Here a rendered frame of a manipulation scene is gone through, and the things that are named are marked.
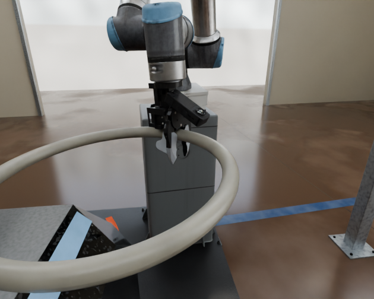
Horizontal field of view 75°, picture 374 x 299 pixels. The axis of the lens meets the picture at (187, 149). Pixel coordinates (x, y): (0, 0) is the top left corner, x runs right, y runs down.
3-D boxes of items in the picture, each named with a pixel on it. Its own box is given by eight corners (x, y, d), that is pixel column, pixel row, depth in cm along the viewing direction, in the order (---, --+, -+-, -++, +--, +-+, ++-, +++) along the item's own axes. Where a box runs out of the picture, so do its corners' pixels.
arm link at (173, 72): (192, 59, 59) (168, 62, 52) (193, 79, 61) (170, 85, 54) (163, 60, 64) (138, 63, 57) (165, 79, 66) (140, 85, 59)
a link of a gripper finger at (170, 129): (173, 146, 65) (174, 113, 63) (178, 146, 64) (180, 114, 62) (161, 148, 61) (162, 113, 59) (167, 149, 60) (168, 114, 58)
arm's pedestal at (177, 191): (140, 210, 190) (130, 102, 159) (201, 203, 200) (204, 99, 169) (143, 260, 145) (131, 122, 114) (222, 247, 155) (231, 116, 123)
